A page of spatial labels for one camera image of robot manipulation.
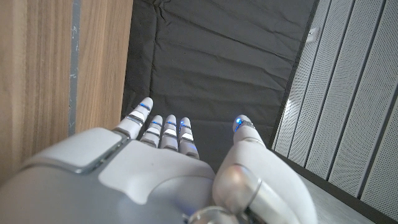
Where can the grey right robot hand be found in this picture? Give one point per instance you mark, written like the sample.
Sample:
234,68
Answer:
140,180

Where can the black fabric mat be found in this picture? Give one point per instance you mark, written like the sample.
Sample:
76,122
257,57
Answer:
217,62

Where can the white wall outlet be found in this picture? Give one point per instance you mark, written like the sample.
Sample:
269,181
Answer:
313,34

